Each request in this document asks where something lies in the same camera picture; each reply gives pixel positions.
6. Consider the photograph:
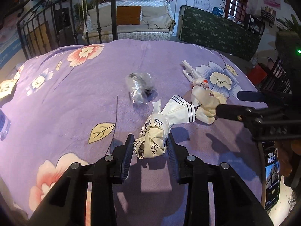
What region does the clear water bottle blue label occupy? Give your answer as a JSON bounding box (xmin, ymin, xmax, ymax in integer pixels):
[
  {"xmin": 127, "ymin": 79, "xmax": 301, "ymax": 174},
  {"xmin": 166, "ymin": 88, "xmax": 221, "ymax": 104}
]
[{"xmin": 0, "ymin": 109, "xmax": 11, "ymax": 142}]

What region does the beige plastic bag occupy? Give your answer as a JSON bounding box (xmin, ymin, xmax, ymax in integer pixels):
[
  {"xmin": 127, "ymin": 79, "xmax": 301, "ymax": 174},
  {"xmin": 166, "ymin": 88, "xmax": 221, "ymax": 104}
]
[{"xmin": 182, "ymin": 60, "xmax": 227, "ymax": 124}]

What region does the pile of printed cards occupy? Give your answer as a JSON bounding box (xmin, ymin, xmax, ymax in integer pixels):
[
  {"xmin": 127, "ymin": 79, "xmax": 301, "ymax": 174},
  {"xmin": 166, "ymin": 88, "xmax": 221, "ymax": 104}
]
[{"xmin": 0, "ymin": 78, "xmax": 19, "ymax": 99}]

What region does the red bin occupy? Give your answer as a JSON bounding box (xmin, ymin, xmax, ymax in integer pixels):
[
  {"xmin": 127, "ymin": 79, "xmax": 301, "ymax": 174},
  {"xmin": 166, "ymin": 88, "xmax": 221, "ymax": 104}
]
[{"xmin": 246, "ymin": 63, "xmax": 268, "ymax": 84}]

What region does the black iron bed frame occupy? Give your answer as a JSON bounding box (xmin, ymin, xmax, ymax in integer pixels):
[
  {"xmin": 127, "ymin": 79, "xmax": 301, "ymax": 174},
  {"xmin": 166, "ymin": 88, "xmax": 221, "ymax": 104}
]
[{"xmin": 16, "ymin": 0, "xmax": 118, "ymax": 60}]

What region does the black appliance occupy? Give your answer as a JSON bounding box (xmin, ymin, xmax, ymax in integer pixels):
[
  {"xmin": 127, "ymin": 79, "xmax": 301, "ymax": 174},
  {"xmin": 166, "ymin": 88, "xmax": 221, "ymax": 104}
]
[{"xmin": 245, "ymin": 14, "xmax": 265, "ymax": 34}]

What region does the black metal rack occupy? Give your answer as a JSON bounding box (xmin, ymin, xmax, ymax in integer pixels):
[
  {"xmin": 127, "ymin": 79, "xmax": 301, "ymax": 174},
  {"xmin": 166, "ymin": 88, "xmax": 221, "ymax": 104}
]
[{"xmin": 259, "ymin": 56, "xmax": 293, "ymax": 93}]

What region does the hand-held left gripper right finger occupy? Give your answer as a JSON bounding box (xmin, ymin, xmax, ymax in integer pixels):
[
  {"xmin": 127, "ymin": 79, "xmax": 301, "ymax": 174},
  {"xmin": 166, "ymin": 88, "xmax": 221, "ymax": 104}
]
[{"xmin": 166, "ymin": 133, "xmax": 275, "ymax": 226}]

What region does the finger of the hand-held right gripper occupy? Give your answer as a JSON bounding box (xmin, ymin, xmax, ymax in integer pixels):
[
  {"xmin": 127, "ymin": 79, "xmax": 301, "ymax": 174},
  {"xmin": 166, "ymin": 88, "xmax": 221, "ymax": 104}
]
[
  {"xmin": 215, "ymin": 104, "xmax": 257, "ymax": 121},
  {"xmin": 237, "ymin": 91, "xmax": 292, "ymax": 104}
]

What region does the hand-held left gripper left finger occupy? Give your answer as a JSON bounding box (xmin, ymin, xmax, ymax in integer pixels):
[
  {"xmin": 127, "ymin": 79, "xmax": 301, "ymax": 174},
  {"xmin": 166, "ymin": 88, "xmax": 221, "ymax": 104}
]
[{"xmin": 28, "ymin": 134, "xmax": 135, "ymax": 226}]

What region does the smartphone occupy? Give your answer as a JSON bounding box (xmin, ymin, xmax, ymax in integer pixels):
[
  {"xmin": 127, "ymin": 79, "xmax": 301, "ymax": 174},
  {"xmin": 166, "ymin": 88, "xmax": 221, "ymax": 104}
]
[{"xmin": 262, "ymin": 141, "xmax": 281, "ymax": 213}]

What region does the beige cushion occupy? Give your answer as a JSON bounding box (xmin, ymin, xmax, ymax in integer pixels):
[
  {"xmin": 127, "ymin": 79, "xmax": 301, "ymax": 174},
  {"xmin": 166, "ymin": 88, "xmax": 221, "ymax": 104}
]
[
  {"xmin": 89, "ymin": 6, "xmax": 118, "ymax": 31},
  {"xmin": 142, "ymin": 6, "xmax": 169, "ymax": 21},
  {"xmin": 148, "ymin": 14, "xmax": 173, "ymax": 30}
]

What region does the green patterned cabinet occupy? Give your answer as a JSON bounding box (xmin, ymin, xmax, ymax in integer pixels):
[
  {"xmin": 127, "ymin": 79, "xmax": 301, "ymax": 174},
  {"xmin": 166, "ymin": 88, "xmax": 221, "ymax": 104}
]
[{"xmin": 177, "ymin": 5, "xmax": 265, "ymax": 62}]

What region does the crushed clear plastic bottle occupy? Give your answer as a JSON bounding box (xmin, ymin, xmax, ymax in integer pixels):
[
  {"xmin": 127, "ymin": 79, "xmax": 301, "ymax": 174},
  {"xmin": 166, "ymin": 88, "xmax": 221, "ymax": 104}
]
[{"xmin": 127, "ymin": 72, "xmax": 156, "ymax": 105}]

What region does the white wicker sofa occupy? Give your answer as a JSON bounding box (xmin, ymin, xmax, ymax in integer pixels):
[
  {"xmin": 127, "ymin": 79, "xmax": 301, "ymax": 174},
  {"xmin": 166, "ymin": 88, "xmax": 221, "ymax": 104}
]
[{"xmin": 82, "ymin": 0, "xmax": 176, "ymax": 45}]

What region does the green plant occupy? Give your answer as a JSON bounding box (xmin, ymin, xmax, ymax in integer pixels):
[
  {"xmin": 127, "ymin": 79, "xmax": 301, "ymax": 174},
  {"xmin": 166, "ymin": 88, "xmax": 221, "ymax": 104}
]
[{"xmin": 275, "ymin": 14, "xmax": 301, "ymax": 52}]

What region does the person's right hand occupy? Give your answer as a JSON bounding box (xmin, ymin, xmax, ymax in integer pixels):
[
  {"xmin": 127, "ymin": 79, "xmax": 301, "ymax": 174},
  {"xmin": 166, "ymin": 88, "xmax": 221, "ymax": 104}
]
[{"xmin": 274, "ymin": 140, "xmax": 301, "ymax": 178}]

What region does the white printed paper wrapper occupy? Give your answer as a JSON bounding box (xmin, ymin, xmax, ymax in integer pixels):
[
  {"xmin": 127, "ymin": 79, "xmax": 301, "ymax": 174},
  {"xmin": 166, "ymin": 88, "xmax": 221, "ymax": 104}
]
[{"xmin": 134, "ymin": 95, "xmax": 196, "ymax": 159}]

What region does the red telephone booth shelf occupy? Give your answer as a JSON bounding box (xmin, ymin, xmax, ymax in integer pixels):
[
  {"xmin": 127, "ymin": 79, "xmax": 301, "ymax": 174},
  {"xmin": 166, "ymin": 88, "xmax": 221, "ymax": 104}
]
[{"xmin": 224, "ymin": 0, "xmax": 250, "ymax": 21}]

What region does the purple floral blanket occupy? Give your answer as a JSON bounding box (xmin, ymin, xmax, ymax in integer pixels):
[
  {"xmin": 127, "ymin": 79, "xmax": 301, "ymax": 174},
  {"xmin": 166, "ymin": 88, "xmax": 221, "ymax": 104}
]
[{"xmin": 0, "ymin": 40, "xmax": 267, "ymax": 226}]

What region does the orange cushion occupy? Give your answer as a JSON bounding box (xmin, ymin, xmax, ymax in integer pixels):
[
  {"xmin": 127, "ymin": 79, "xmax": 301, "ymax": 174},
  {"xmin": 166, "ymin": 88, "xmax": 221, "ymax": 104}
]
[{"xmin": 116, "ymin": 5, "xmax": 142, "ymax": 26}]

